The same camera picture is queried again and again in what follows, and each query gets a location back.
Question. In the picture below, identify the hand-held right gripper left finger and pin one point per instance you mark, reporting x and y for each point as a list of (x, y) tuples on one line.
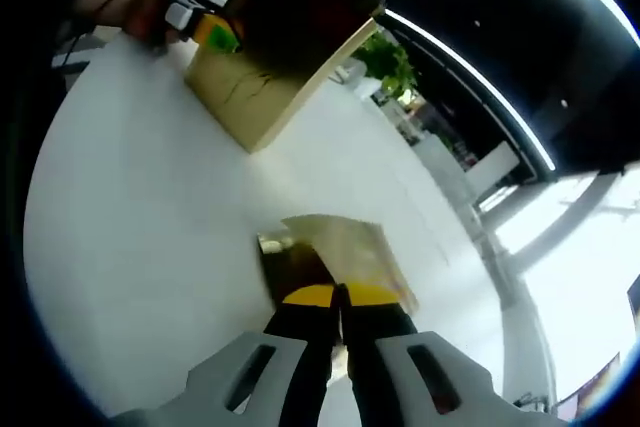
[(305, 347)]

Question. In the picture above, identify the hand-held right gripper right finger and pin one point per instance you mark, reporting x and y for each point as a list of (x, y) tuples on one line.
[(380, 362)]

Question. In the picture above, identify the gold paper bag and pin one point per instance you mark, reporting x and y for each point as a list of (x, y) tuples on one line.
[(240, 97)]

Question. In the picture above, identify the gold foil mask packet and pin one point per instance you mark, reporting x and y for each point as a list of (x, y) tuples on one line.
[(350, 252), (285, 272)]

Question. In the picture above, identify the green potted plant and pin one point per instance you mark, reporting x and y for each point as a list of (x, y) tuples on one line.
[(385, 59)]

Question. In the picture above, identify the white table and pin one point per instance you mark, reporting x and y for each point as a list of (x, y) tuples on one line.
[(150, 197)]

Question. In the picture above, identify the white cabinet counter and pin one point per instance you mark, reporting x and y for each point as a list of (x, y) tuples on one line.
[(492, 167)]

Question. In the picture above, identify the black wall monitor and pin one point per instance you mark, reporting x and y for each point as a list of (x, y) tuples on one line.
[(635, 297)]

